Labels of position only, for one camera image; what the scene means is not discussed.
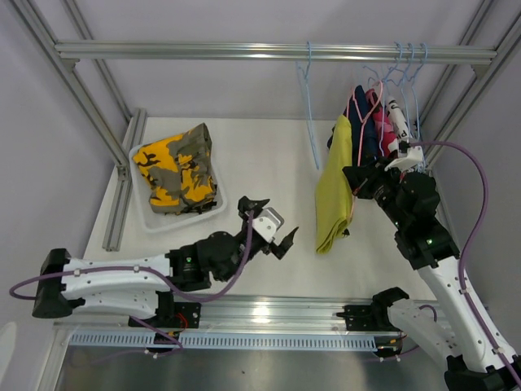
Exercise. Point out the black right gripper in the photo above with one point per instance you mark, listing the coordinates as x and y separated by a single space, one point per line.
361 178

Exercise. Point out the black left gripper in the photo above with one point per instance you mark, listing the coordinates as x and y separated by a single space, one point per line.
279 249

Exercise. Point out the lime green trousers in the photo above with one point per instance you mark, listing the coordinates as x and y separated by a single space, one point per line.
333 195

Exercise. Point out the dark blue denim trousers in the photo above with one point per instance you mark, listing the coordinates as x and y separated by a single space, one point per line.
340 143

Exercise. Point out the pink wire hanger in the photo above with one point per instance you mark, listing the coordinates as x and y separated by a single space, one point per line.
364 144

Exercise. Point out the yellow grey camouflage trousers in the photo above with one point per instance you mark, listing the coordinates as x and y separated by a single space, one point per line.
178 170

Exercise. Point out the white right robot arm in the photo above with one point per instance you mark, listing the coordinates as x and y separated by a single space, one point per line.
472 352

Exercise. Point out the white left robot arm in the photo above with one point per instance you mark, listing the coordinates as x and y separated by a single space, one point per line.
141 287

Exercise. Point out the pink camouflage trousers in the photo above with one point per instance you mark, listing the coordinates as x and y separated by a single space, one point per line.
387 139

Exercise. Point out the white newspaper print trousers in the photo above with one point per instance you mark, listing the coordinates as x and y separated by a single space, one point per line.
396 117

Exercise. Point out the white plastic basket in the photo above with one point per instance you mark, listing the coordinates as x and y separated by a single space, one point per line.
158 222

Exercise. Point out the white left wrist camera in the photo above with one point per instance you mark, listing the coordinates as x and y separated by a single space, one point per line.
267 223

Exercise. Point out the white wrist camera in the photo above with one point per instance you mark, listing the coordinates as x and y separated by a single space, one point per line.
267 223
409 156

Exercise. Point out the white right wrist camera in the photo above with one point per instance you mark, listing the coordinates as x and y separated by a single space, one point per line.
409 156

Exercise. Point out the front aluminium mounting rail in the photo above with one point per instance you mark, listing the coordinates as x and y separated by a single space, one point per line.
249 314

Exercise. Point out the aluminium hanging rail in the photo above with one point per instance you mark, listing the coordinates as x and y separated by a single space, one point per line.
422 53

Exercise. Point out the slotted cable duct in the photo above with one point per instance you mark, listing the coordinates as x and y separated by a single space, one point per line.
214 340

